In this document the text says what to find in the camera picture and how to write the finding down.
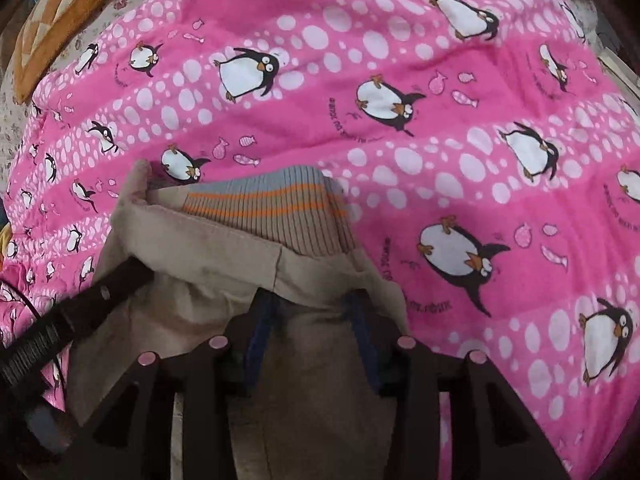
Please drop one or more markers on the pink penguin blanket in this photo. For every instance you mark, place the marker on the pink penguin blanket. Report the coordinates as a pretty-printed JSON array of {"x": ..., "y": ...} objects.
[{"x": 486, "y": 164}]

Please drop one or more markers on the floral bed sheet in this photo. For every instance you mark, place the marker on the floral bed sheet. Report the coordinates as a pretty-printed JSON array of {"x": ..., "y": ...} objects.
[{"x": 81, "y": 111}]

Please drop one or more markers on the beige jacket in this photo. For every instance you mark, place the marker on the beige jacket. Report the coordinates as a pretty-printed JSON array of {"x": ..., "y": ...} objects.
[{"x": 211, "y": 247}]

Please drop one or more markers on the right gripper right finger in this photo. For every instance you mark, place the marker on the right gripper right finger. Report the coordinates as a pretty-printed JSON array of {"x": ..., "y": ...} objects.
[{"x": 492, "y": 433}]

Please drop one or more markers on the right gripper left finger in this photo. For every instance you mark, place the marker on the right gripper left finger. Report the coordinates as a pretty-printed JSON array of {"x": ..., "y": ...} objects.
[{"x": 128, "y": 436}]

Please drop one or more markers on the orange checkered pillow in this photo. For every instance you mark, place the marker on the orange checkered pillow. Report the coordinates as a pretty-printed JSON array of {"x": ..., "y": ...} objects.
[{"x": 42, "y": 37}]

